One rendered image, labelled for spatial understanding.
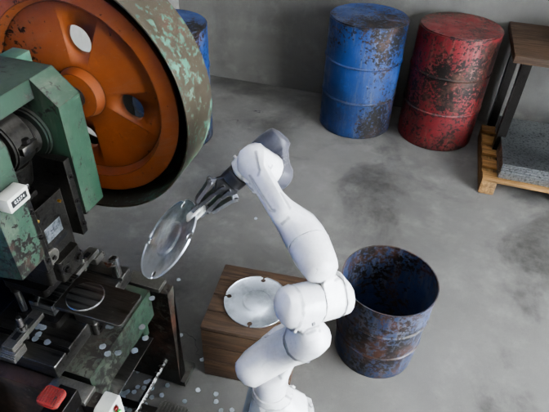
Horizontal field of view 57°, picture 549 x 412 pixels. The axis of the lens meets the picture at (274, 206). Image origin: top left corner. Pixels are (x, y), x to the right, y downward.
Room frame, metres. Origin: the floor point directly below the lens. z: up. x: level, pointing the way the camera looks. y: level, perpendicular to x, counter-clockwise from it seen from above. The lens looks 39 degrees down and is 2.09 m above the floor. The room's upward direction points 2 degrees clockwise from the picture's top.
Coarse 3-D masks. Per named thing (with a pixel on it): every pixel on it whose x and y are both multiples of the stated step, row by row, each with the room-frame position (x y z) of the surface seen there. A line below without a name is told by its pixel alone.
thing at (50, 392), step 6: (42, 390) 0.76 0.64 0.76; (48, 390) 0.77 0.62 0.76; (54, 390) 0.77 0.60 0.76; (60, 390) 0.77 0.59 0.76; (42, 396) 0.74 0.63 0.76; (48, 396) 0.74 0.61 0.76; (54, 396) 0.75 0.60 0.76; (60, 396) 0.75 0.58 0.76; (42, 402) 0.73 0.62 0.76; (48, 402) 0.73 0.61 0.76; (54, 402) 0.73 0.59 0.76; (60, 402) 0.73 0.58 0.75; (48, 408) 0.72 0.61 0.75; (54, 408) 0.72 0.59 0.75
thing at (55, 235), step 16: (32, 192) 1.13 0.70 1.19; (48, 192) 1.15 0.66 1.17; (48, 208) 1.11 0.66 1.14; (64, 208) 1.17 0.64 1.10; (48, 224) 1.10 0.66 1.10; (64, 224) 1.15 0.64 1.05; (48, 240) 1.08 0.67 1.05; (64, 240) 1.13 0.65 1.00; (64, 256) 1.09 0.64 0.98; (80, 256) 1.12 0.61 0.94; (32, 272) 1.05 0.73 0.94; (64, 272) 1.06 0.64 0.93
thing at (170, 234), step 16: (176, 208) 1.34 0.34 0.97; (160, 224) 1.33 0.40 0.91; (176, 224) 1.25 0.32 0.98; (192, 224) 1.20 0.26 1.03; (160, 240) 1.23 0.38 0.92; (176, 240) 1.18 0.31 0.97; (144, 256) 1.23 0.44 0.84; (160, 256) 1.17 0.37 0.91; (176, 256) 1.11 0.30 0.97; (144, 272) 1.15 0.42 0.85; (160, 272) 1.09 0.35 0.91
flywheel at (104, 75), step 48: (0, 0) 1.50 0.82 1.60; (48, 0) 1.49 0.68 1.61; (96, 0) 1.41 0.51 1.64; (0, 48) 1.55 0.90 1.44; (48, 48) 1.51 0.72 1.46; (96, 48) 1.46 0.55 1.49; (144, 48) 1.37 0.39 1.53; (96, 96) 1.43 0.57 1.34; (144, 96) 1.42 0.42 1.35; (96, 144) 1.51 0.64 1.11; (144, 144) 1.42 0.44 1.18
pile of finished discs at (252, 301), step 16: (240, 288) 1.54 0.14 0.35; (256, 288) 1.54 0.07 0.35; (272, 288) 1.55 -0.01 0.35; (224, 304) 1.44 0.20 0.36; (240, 304) 1.44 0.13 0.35; (256, 304) 1.44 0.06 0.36; (272, 304) 1.45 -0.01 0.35; (240, 320) 1.36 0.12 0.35; (256, 320) 1.36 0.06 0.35; (272, 320) 1.36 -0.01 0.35
